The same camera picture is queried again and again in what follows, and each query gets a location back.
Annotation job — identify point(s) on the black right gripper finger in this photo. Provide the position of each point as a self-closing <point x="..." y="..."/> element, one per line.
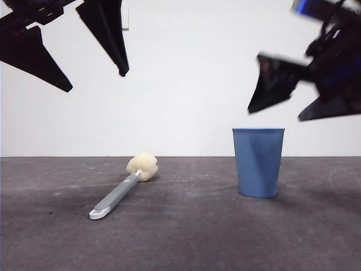
<point x="335" y="108"/>
<point x="275" y="82"/>

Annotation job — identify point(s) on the white wall socket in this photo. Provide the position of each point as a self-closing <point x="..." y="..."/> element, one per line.
<point x="127" y="17"/>

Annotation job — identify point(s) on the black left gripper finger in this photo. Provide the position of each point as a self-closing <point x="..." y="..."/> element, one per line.
<point x="25" y="53"/>
<point x="110" y="34"/>

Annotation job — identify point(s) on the blue ribbed plastic cup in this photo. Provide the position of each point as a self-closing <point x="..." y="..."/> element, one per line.
<point x="258" y="163"/>

